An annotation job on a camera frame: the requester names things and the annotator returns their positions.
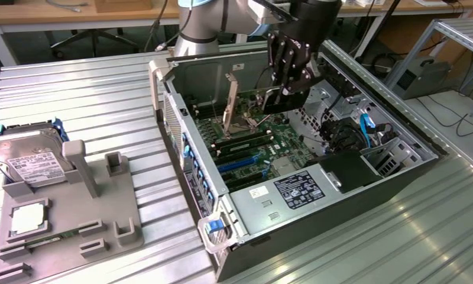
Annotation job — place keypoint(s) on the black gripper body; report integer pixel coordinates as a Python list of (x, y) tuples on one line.
[(306, 20)]

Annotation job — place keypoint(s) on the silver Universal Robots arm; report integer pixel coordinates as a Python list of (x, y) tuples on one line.
[(205, 29)]

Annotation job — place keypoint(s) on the perforated silver drive cage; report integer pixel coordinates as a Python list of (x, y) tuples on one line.
[(314, 124)]

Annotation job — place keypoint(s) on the CPU socket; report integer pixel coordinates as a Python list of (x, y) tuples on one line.
[(244, 125)]

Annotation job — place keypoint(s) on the black RAM slot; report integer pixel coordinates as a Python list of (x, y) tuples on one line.
[(208, 108), (210, 114)]

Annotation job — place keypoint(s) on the RAM stick with white label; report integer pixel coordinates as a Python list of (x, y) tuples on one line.
[(244, 143)]

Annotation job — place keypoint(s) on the silver chipset heatsink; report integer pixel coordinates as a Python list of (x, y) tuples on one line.
[(285, 164)]

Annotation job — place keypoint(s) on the black plastic shroud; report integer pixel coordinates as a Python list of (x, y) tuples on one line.
[(350, 171)]

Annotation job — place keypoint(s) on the silver disk bay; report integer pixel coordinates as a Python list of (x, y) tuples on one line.
[(390, 159)]

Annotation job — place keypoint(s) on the black expansion slot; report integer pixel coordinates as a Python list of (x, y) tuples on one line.
[(248, 179)]

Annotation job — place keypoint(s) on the black office chair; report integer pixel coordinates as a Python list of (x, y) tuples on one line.
[(94, 38)]

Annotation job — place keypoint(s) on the grey power supply unit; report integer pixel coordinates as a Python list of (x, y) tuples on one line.
[(260, 213)]

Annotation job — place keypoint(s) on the open black PC case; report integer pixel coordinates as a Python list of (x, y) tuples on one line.
[(318, 236)]

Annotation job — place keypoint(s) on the blue case latch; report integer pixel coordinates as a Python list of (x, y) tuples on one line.
[(212, 227)]

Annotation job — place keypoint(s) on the blue disk caddy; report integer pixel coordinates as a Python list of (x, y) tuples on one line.
[(62, 130)]

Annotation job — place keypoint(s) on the wooden desk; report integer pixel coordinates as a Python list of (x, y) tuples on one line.
[(30, 14)]

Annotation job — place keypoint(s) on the silver hard disk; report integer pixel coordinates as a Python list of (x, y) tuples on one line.
[(26, 159)]

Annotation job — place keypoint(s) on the grey parts rack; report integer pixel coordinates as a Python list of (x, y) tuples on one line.
[(70, 219)]

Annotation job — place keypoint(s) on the silver CPU chip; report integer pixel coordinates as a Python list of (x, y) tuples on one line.
[(26, 219)]

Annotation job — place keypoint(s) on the green RAM stick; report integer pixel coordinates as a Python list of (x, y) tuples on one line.
[(50, 238)]

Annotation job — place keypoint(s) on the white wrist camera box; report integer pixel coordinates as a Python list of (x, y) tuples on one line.
[(264, 12)]

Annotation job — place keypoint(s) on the aluminium frame rack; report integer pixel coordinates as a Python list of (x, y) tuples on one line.
[(457, 34)]

